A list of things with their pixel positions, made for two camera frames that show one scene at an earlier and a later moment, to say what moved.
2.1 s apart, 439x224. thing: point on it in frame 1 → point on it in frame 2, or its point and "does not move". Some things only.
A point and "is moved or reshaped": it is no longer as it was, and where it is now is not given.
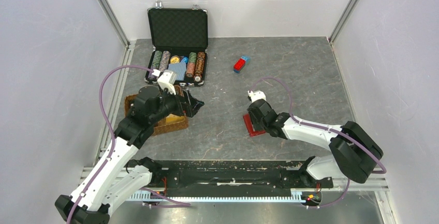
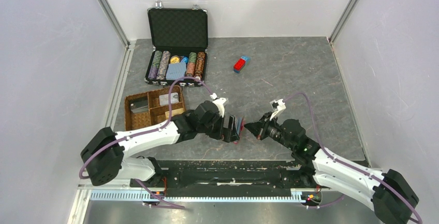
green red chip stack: x=192 y=60 does not move
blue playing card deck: x=179 y=69 does not move
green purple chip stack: x=155 y=63 does not move
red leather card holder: x=249 y=127 is moved or reshaped
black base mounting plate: x=191 y=177 does not move
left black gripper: x=183 y=107 → x=227 y=134
